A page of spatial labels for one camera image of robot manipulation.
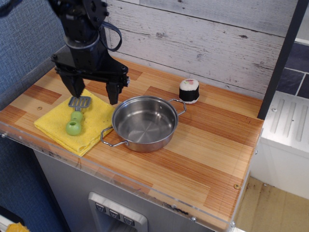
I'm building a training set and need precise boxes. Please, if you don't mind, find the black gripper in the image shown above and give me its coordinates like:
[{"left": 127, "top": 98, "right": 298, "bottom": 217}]
[{"left": 51, "top": 36, "right": 129, "bottom": 105}]

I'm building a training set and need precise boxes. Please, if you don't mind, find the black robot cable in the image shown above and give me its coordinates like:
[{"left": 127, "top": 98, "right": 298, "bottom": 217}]
[{"left": 98, "top": 21, "right": 123, "bottom": 52}]

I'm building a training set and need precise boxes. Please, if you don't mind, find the green grey toy spatula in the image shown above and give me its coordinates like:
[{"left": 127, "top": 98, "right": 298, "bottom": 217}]
[{"left": 66, "top": 96, "right": 91, "bottom": 136}]

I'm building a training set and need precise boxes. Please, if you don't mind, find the dark vertical post right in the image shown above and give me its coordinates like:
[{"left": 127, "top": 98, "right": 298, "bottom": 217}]
[{"left": 257, "top": 0, "right": 309, "bottom": 120}]

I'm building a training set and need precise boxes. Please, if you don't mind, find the white ribbed appliance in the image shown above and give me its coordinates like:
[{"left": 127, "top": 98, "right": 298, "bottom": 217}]
[{"left": 251, "top": 91, "right": 309, "bottom": 199}]

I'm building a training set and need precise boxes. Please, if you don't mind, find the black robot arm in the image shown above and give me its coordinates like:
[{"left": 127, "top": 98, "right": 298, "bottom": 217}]
[{"left": 49, "top": 0, "right": 129, "bottom": 105}]

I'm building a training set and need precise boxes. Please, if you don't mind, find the yellow object bottom left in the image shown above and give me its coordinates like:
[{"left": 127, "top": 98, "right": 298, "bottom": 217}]
[{"left": 6, "top": 223, "right": 30, "bottom": 232}]

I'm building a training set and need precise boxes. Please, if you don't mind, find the plush sushi roll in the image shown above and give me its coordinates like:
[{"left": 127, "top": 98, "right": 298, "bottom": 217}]
[{"left": 179, "top": 79, "right": 199, "bottom": 104}]

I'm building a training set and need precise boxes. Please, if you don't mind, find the silver dispenser panel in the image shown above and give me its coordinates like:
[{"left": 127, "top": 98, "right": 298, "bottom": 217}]
[{"left": 88, "top": 192, "right": 148, "bottom": 232}]

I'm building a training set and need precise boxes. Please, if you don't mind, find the stainless steel pan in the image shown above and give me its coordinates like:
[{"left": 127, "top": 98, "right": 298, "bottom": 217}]
[{"left": 100, "top": 96, "right": 186, "bottom": 152}]

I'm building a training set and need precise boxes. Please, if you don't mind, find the clear acrylic edge guard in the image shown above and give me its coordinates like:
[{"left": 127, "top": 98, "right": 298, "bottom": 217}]
[{"left": 0, "top": 117, "right": 263, "bottom": 232}]

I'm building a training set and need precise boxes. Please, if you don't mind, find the yellow folded cloth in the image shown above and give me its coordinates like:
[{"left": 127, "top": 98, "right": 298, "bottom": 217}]
[{"left": 34, "top": 89, "right": 114, "bottom": 156}]

